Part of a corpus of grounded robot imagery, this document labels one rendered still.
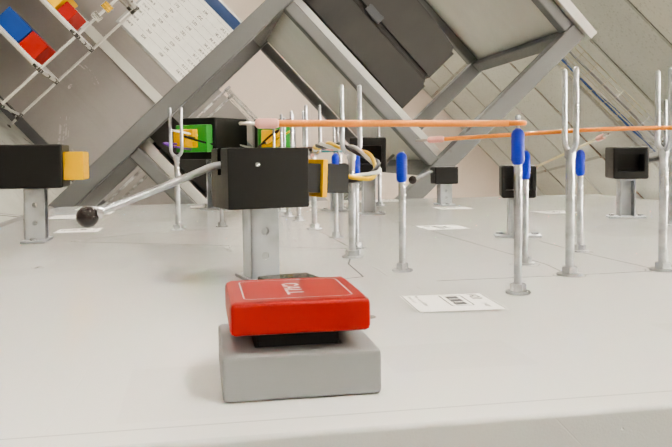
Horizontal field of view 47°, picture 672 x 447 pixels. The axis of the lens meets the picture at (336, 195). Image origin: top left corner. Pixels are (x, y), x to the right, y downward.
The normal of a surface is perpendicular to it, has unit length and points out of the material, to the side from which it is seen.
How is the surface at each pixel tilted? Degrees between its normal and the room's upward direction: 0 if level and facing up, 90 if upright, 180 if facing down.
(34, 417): 47
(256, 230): 80
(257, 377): 90
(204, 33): 90
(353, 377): 90
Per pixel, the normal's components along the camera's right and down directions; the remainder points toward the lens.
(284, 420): -0.01, -1.00
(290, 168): 0.40, 0.04
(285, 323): 0.18, 0.05
